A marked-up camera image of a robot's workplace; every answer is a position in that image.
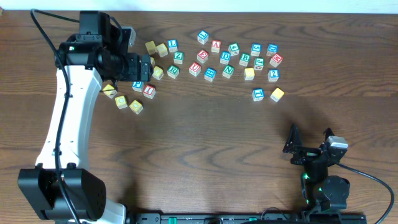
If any red A block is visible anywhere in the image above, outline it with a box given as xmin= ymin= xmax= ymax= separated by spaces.
xmin=211 ymin=40 xmax=221 ymax=53

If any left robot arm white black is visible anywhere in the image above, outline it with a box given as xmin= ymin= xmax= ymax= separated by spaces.
xmin=17 ymin=11 xmax=154 ymax=223

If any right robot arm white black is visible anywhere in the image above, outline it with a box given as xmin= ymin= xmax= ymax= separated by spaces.
xmin=282 ymin=124 xmax=350 ymax=212

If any yellow S block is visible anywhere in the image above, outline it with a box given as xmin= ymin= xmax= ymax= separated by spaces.
xmin=150 ymin=57 xmax=155 ymax=67

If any blue P block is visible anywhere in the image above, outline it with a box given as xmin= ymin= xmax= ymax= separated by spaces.
xmin=132 ymin=81 xmax=144 ymax=92

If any yellow O block upper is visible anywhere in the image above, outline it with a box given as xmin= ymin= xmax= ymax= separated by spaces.
xmin=152 ymin=66 xmax=164 ymax=80

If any yellow o block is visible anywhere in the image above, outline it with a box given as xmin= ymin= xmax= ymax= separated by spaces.
xmin=152 ymin=66 xmax=164 ymax=80
xmin=129 ymin=100 xmax=144 ymax=114

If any yellow M block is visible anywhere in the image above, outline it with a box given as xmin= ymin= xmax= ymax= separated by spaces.
xmin=145 ymin=41 xmax=157 ymax=55

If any red I block lower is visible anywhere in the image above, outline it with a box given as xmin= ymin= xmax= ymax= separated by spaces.
xmin=142 ymin=85 xmax=156 ymax=99

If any yellow S block ladybug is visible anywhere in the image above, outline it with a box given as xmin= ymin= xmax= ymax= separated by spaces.
xmin=155 ymin=43 xmax=169 ymax=57

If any green R block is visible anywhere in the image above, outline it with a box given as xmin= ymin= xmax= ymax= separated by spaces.
xmin=167 ymin=65 xmax=180 ymax=79

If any yellow K block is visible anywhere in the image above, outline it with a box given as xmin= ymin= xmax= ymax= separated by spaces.
xmin=102 ymin=84 xmax=118 ymax=99

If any yellow C block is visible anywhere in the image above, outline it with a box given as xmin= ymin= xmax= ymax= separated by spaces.
xmin=115 ymin=96 xmax=128 ymax=109

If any yellow O block lower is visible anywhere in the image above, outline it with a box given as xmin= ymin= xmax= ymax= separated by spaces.
xmin=129 ymin=100 xmax=144 ymax=114

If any blue L block left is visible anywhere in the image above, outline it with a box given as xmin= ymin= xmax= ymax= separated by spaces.
xmin=167 ymin=39 xmax=178 ymax=52

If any blue l block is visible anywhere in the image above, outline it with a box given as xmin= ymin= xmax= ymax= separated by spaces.
xmin=197 ymin=30 xmax=209 ymax=45
xmin=167 ymin=39 xmax=178 ymax=52

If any green Z block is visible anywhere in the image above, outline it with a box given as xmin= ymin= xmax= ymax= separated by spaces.
xmin=174 ymin=51 xmax=184 ymax=64

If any yellow block far right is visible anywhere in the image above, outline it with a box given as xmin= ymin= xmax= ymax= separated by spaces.
xmin=270 ymin=87 xmax=285 ymax=103

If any red U block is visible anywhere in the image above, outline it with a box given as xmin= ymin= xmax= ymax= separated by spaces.
xmin=189 ymin=62 xmax=201 ymax=77

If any blue T block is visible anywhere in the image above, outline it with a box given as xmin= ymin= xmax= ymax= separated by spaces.
xmin=252 ymin=88 xmax=264 ymax=101

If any red E block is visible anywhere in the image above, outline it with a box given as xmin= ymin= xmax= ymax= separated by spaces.
xmin=197 ymin=49 xmax=209 ymax=63

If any blue 2 block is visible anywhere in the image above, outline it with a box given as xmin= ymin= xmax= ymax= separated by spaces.
xmin=267 ymin=69 xmax=280 ymax=82

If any blue L block top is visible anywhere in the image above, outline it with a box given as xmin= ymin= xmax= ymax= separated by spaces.
xmin=197 ymin=30 xmax=209 ymax=45

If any blue H block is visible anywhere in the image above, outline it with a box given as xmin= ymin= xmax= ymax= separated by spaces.
xmin=204 ymin=67 xmax=216 ymax=82

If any blue D block middle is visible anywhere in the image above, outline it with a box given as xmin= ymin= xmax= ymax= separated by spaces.
xmin=220 ymin=51 xmax=231 ymax=65

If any blue d block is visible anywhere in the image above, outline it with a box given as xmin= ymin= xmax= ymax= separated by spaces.
xmin=266 ymin=44 xmax=279 ymax=57
xmin=220 ymin=51 xmax=231 ymax=65

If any green N block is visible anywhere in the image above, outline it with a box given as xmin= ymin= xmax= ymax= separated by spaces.
xmin=222 ymin=65 xmax=234 ymax=78

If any blue D block right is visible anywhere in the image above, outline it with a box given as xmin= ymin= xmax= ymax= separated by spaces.
xmin=266 ymin=44 xmax=279 ymax=57

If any green 4 block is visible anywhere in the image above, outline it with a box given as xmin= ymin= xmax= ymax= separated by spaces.
xmin=228 ymin=42 xmax=240 ymax=56

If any green B block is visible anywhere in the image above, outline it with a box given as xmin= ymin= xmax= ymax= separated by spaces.
xmin=239 ymin=53 xmax=251 ymax=67

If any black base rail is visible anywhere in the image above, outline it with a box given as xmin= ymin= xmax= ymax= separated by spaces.
xmin=125 ymin=208 xmax=368 ymax=224

